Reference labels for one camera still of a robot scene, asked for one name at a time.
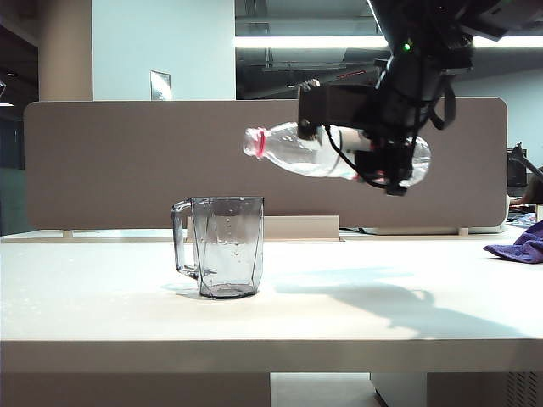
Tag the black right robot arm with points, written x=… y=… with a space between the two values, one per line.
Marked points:
x=394 y=21

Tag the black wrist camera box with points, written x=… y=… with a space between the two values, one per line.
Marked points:
x=488 y=25

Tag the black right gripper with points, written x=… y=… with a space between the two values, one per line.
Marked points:
x=403 y=97

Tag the small beige box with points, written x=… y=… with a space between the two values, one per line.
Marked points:
x=539 y=212

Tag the silver wall plaque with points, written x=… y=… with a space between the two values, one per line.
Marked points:
x=160 y=86

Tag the long ceiling light strip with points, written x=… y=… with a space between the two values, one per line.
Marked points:
x=305 y=41

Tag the grey transparent plastic mug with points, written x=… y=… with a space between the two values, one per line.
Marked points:
x=229 y=246

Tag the purple cloth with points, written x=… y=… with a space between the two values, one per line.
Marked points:
x=524 y=252

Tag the brown desk divider panel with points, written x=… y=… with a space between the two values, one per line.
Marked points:
x=127 y=161

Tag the clear red-label water bottle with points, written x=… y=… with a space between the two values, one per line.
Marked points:
x=292 y=148

